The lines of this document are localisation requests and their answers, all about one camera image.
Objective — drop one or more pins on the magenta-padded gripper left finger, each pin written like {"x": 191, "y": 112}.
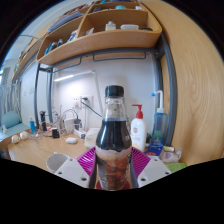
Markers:
{"x": 71, "y": 171}

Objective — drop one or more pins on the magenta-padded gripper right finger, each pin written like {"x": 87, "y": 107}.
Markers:
{"x": 153, "y": 170}

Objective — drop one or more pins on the dark cola plastic bottle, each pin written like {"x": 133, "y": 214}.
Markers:
{"x": 113, "y": 140}

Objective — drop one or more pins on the blue flat packet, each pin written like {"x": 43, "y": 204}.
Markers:
{"x": 154, "y": 149}

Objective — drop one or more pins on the small white oval case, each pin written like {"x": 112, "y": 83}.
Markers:
{"x": 71, "y": 140}

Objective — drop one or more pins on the white power strip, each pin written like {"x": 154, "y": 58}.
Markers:
{"x": 80, "y": 134}

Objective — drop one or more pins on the white crumpled tissue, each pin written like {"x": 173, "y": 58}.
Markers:
{"x": 90, "y": 137}

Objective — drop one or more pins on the white red-pump lotion bottle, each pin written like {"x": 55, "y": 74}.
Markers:
{"x": 138, "y": 131}

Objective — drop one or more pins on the small black jar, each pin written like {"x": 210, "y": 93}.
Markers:
{"x": 55, "y": 133}

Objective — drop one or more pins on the blue spray bottle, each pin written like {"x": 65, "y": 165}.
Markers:
{"x": 160, "y": 123}

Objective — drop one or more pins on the white charger block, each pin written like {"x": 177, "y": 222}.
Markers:
{"x": 69, "y": 124}

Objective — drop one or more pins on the slim black bottle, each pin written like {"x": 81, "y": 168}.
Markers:
{"x": 43, "y": 121}

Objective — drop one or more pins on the small blue bottle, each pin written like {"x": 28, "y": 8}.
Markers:
{"x": 32, "y": 126}

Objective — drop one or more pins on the light blue pillow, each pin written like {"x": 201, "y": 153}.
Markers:
{"x": 10, "y": 120}

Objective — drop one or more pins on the wooden wardrobe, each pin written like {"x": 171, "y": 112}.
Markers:
{"x": 200, "y": 93}

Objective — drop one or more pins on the white light bar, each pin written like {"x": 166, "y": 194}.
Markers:
{"x": 66, "y": 77}

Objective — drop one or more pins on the wooden shelf unit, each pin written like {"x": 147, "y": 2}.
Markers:
{"x": 110, "y": 40}

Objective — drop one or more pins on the white wall socket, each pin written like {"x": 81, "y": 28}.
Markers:
{"x": 86, "y": 101}

